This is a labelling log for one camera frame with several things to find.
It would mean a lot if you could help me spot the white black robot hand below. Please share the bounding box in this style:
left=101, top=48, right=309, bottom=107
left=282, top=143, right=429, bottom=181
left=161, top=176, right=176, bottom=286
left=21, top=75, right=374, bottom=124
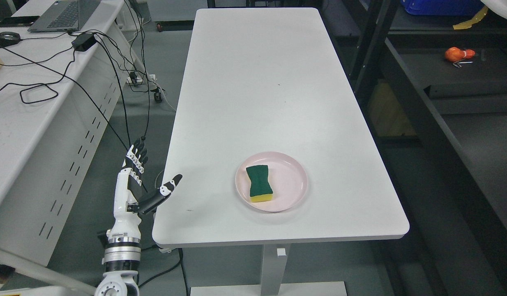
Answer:
left=106, top=139, right=183, bottom=243

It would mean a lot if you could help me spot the green yellow sponge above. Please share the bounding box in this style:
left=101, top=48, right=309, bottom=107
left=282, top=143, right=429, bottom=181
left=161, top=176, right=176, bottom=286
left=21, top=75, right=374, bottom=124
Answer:
left=246, top=164, right=274, bottom=203

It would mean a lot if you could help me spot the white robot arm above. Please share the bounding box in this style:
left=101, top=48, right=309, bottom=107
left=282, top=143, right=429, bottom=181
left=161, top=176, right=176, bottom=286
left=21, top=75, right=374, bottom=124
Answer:
left=94, top=237, right=141, bottom=296

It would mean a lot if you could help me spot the black metal shelf rack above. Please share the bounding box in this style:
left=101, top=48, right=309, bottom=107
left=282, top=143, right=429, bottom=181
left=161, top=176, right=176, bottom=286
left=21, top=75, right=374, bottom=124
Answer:
left=319, top=0, right=507, bottom=296

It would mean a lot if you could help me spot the orange toy on shelf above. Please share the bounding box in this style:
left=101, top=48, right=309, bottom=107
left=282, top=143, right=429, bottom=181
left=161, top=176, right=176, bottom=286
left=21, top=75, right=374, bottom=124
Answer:
left=444, top=47, right=476, bottom=62

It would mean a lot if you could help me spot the white perforated side desk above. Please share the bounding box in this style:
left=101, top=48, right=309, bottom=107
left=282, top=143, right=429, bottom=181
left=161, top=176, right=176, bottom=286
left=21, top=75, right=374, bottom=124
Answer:
left=0, top=0, right=136, bottom=296

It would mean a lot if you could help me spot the white table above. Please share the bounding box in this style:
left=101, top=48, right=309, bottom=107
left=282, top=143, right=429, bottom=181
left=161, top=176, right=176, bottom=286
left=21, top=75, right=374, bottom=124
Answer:
left=152, top=7, right=410, bottom=296

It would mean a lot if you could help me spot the pink round plate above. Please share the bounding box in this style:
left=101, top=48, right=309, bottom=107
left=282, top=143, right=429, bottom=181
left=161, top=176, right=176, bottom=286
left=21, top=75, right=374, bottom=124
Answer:
left=235, top=151, right=309, bottom=213

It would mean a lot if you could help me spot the black power adapter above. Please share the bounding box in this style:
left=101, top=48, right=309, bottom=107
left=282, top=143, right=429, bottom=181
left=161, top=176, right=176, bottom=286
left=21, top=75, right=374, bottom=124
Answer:
left=71, top=32, right=97, bottom=52

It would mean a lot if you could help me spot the grey laptop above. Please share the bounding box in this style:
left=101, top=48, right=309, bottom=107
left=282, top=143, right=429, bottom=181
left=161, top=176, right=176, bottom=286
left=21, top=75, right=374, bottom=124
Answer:
left=28, top=0, right=101, bottom=32

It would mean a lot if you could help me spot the black round mouse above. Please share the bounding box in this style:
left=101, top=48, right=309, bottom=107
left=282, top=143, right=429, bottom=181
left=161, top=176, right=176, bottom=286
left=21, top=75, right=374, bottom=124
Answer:
left=0, top=31, right=22, bottom=48

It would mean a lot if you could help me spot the black smartphone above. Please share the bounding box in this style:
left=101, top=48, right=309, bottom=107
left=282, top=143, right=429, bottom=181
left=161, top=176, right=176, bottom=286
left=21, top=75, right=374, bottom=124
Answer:
left=0, top=16, right=40, bottom=28

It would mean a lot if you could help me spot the blue plastic bin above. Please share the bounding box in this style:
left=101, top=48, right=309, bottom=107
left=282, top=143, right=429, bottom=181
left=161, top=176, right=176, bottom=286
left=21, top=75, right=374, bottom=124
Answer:
left=400, top=0, right=484, bottom=16

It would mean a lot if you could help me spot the black cable loop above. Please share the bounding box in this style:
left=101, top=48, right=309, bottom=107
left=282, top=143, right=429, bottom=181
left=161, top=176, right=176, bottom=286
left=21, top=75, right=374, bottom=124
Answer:
left=0, top=82, right=59, bottom=104

